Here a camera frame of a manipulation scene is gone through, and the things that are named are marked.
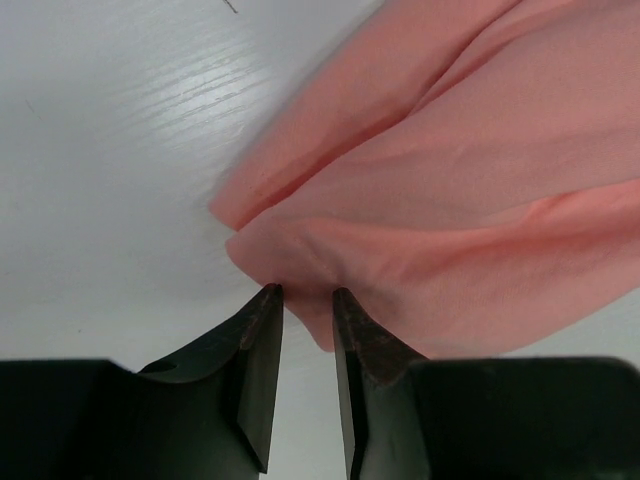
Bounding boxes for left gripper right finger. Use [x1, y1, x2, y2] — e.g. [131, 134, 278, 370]
[332, 288, 639, 479]

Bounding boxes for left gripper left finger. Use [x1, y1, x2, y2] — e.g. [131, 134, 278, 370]
[1, 284, 283, 479]

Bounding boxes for pink t shirt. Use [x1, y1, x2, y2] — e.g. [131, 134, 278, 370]
[210, 1, 639, 357]

